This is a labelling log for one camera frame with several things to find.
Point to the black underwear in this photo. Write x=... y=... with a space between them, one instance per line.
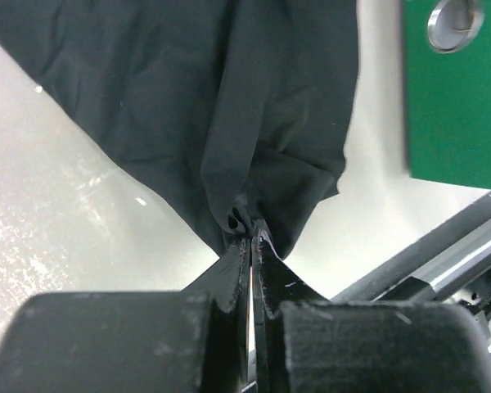
x=234 y=112

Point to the green binder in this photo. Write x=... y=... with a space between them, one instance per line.
x=447 y=91

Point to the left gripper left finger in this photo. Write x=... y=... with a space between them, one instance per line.
x=213 y=338

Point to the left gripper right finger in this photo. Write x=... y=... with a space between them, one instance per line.
x=273 y=282

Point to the aluminium frame rail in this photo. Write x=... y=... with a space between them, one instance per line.
x=402 y=265

